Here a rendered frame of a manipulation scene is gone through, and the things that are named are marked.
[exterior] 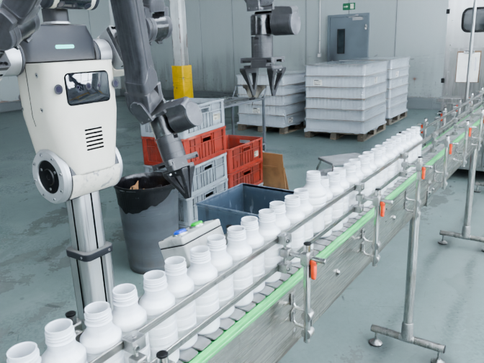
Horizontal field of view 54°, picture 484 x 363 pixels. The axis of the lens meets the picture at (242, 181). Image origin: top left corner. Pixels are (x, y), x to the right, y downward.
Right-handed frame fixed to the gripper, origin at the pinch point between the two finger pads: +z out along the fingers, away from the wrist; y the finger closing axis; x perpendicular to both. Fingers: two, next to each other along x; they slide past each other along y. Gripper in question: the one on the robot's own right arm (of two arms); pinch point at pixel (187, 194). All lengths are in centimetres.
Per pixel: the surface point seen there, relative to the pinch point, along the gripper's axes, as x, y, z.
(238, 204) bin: 48, 77, 16
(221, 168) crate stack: 170, 221, 5
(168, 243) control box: 0.8, -10.0, 8.6
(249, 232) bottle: -17.4, -3.8, 11.1
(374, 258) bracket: -18, 48, 38
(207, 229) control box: -3.8, -1.2, 8.9
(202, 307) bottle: -16.3, -22.4, 18.9
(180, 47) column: 618, 762, -259
